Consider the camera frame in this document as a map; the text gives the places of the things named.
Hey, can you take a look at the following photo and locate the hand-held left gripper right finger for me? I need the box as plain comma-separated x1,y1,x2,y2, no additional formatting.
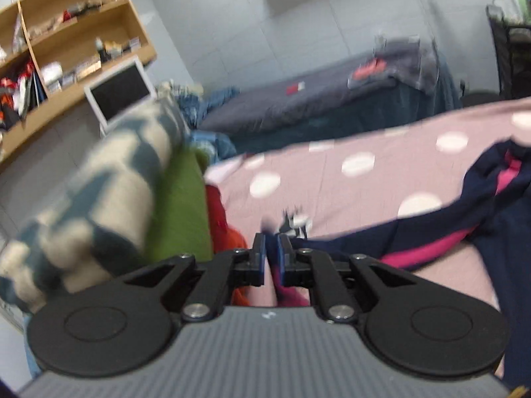
279,234,417,322

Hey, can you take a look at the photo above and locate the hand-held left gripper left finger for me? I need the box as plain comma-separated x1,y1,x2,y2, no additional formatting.
124,233,266,321

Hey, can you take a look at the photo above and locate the navy garment with pink stripes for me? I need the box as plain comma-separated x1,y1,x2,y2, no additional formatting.
265,139,531,390

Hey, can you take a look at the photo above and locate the blue denim clothes pile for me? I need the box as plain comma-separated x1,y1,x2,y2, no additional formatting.
172,85,242,159

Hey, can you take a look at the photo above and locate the pink polka dot bedsheet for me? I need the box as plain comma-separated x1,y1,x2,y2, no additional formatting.
205,96,531,378

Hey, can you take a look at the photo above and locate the green cloth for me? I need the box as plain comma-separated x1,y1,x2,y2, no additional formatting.
145,147,215,263

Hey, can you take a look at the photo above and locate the blue and cream checkered blanket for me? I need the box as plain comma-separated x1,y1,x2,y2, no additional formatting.
0,95,192,314

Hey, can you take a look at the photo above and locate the red folded cloth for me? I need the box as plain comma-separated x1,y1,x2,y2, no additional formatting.
352,60,387,81

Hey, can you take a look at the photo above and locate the white framed monitor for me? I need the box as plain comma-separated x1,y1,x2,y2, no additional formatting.
84,55,157,137

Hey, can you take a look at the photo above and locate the wooden bookshelf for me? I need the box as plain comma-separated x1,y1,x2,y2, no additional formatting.
0,0,158,167

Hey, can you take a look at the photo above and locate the black wire rack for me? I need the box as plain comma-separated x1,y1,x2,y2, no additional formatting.
485,3,531,101

